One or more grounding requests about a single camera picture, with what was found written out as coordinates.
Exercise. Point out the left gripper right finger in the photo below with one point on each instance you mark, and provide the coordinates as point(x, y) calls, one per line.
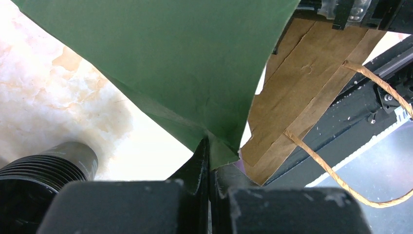
point(240, 206)

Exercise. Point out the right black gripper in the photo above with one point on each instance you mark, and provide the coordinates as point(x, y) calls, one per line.
point(355, 13)

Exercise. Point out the green brown paper bag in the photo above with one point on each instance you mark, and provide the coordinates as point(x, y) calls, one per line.
point(251, 75)

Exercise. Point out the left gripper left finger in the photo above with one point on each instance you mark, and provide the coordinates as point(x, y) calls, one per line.
point(177, 205)

